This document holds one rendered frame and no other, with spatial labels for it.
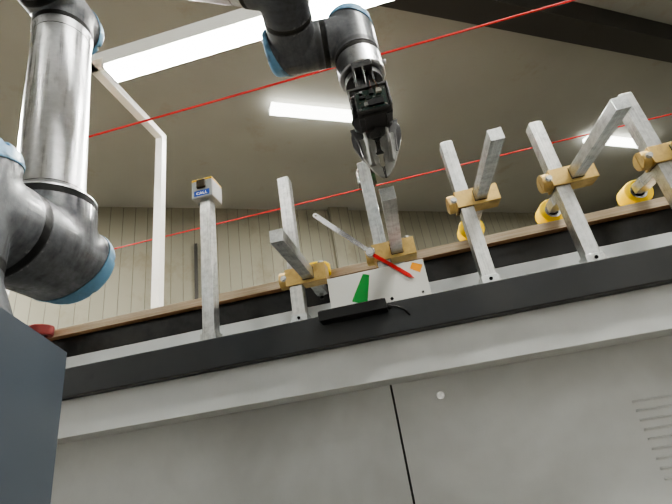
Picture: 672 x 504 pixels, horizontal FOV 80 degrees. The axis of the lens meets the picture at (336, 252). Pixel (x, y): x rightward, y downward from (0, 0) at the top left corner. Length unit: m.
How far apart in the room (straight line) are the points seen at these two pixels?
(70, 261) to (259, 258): 4.69
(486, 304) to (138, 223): 4.99
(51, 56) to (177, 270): 4.39
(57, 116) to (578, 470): 1.41
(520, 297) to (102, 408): 1.14
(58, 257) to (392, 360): 0.73
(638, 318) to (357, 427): 0.76
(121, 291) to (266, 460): 4.16
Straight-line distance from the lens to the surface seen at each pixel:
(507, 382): 1.25
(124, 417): 1.30
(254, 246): 5.46
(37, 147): 0.90
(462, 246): 1.30
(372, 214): 1.14
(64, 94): 0.98
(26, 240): 0.71
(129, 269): 5.36
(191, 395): 1.19
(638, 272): 1.15
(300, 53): 0.86
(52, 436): 0.69
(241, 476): 1.35
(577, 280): 1.10
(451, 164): 1.21
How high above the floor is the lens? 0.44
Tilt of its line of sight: 23 degrees up
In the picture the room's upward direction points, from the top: 10 degrees counter-clockwise
